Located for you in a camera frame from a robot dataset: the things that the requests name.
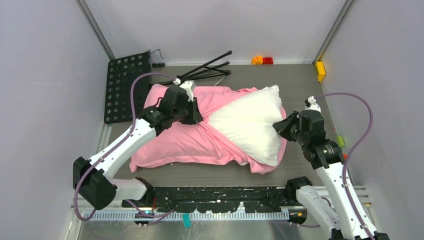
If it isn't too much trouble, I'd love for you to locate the pink pillowcase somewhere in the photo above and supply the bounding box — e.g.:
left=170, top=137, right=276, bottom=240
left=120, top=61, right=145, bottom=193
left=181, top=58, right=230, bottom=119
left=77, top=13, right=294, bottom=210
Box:
left=129, top=86, right=287, bottom=174

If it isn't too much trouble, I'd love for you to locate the white pillow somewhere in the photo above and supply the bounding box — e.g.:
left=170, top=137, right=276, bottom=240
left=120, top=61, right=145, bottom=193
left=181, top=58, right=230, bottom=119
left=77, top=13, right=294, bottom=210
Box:
left=207, top=85, right=286, bottom=167

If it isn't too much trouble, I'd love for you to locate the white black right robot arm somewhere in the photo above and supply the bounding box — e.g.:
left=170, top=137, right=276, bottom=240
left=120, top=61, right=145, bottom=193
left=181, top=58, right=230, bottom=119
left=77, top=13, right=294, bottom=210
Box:
left=272, top=109, right=389, bottom=240

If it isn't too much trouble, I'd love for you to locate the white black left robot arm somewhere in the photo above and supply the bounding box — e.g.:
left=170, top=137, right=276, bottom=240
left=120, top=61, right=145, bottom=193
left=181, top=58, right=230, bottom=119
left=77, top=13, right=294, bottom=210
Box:
left=72, top=81, right=203, bottom=210

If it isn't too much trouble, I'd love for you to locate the black folded tripod stand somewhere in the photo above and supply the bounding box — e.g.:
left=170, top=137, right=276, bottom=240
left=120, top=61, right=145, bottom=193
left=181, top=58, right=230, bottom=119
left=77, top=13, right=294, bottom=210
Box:
left=148, top=50, right=233, bottom=89

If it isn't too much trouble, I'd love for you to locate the green toy block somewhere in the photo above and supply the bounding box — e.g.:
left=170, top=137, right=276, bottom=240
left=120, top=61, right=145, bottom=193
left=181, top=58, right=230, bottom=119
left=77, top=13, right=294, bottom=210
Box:
left=337, top=135, right=346, bottom=147

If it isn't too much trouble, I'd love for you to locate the red toy block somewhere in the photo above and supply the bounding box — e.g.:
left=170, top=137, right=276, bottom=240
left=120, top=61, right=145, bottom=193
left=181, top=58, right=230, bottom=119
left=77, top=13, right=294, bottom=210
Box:
left=262, top=57, right=274, bottom=65

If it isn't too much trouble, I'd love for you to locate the yellow toy block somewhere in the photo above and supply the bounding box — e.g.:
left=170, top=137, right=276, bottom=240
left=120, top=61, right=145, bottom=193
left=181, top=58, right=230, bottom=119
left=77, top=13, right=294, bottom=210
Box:
left=314, top=61, right=326, bottom=82

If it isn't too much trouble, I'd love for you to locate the orange toy block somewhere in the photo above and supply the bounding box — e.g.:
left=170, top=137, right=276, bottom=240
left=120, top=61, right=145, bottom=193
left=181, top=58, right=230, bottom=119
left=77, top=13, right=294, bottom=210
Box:
left=251, top=55, right=264, bottom=65

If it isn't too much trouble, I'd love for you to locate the black perforated music stand tray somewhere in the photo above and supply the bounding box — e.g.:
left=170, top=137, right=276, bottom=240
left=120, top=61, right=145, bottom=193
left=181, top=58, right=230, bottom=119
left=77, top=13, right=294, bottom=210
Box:
left=103, top=50, right=151, bottom=125

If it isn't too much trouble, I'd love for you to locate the teal tape piece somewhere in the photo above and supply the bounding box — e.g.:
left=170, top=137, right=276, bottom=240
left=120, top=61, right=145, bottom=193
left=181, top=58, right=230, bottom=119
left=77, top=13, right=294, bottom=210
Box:
left=182, top=213, right=192, bottom=229

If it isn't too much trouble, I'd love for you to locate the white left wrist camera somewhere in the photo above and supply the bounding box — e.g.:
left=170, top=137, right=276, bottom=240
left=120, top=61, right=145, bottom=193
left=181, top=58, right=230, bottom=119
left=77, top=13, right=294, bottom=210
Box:
left=173, top=78, right=196, bottom=102

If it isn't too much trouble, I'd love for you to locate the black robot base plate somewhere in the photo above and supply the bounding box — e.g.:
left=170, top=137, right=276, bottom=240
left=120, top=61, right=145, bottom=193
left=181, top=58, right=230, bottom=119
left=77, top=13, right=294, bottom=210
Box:
left=121, top=186, right=300, bottom=214

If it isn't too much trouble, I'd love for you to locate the aluminium slotted rail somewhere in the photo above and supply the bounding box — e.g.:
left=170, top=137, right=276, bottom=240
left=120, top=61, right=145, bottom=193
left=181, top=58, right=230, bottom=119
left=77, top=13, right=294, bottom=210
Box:
left=82, top=208, right=339, bottom=222

